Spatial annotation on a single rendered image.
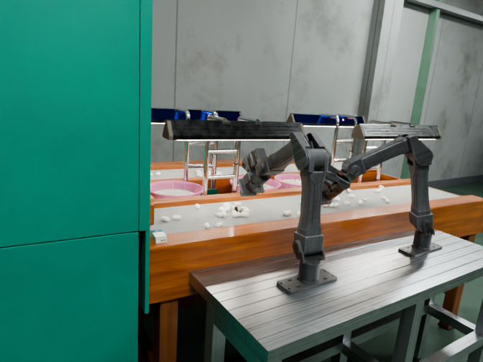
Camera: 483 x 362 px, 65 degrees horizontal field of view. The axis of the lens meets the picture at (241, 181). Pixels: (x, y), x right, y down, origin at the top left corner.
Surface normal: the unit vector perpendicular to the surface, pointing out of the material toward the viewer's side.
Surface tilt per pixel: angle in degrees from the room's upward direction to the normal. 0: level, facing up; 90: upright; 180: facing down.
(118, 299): 90
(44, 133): 90
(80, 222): 90
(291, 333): 0
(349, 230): 90
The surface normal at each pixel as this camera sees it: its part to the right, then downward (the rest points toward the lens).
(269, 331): 0.07, -0.97
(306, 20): 0.54, 0.24
